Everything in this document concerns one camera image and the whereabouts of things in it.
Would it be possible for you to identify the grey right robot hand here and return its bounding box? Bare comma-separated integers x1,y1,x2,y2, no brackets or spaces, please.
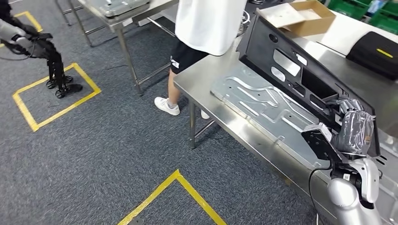
326,97,376,156

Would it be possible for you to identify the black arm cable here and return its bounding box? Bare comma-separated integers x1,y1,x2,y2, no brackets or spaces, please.
307,167,335,225

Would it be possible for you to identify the green plastic crate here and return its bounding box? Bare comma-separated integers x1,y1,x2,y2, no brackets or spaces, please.
327,0,371,21
368,0,398,35

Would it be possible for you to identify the open cardboard box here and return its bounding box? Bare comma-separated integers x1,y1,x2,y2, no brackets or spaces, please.
257,0,337,38

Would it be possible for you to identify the person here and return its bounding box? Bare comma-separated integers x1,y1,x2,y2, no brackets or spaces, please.
153,0,248,120

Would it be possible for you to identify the stamped sheet metal panel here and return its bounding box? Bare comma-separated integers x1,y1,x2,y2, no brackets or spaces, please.
210,67,331,170

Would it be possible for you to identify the stainless steel table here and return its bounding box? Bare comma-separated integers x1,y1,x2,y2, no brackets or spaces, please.
55,0,180,96

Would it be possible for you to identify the grey metal plate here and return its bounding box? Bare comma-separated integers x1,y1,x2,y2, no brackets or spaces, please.
97,0,152,18

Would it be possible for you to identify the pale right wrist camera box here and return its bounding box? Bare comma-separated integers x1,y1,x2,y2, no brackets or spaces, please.
300,122,351,167

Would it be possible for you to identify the long black plastic trim part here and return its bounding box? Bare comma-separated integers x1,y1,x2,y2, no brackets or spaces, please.
237,14,382,158

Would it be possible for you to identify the stainless steel workbench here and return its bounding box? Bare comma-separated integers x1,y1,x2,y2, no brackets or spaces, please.
173,29,398,225

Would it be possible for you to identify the black and silver humanoid robot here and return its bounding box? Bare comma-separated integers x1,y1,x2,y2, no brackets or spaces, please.
0,0,84,99

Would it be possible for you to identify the black case with yellow stripe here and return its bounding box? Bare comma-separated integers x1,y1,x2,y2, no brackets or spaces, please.
346,31,398,81

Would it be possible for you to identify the yellow floor tape square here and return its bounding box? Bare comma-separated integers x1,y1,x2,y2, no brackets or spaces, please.
0,11,43,49
12,62,102,133
116,169,228,225

